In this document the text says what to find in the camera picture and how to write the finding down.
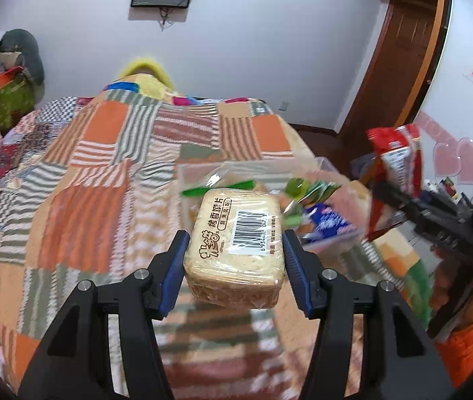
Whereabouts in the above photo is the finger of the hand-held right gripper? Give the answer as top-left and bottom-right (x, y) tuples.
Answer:
(350, 154), (382, 188)
(371, 180), (424, 218)

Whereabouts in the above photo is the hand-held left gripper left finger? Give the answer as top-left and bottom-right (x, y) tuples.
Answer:
(17, 230), (192, 400)

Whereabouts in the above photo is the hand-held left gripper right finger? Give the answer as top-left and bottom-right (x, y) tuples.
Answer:
(281, 230), (456, 400)

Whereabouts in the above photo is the clear plastic container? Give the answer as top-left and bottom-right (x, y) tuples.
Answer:
(177, 156), (371, 256)

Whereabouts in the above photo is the red snack packet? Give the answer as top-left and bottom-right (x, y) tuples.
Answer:
(365, 124), (425, 243)

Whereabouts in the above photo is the small green snack packet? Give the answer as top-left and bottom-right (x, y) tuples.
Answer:
(281, 178), (342, 218)

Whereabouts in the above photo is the blue snack packet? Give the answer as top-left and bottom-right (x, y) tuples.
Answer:
(302, 203), (359, 243)

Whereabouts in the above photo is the barcode toast packet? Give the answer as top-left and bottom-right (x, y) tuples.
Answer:
(183, 189), (286, 310)

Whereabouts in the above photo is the person's right hand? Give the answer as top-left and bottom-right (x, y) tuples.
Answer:
(429, 257), (456, 316)

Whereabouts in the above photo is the patchwork blanket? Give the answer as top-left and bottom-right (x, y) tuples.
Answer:
(0, 73), (434, 400)

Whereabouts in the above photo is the white sliding door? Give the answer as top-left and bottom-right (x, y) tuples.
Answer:
(410, 0), (473, 201)

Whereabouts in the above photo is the colourful cushion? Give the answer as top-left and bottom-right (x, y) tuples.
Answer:
(102, 81), (271, 108)

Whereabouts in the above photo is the yellow pillow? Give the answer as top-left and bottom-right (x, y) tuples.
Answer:
(117, 56), (175, 93)

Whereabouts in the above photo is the green storage box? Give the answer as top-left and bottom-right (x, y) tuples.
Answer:
(0, 78), (38, 131)

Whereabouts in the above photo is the brown wooden door frame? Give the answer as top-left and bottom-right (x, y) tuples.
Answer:
(335, 0), (454, 151)

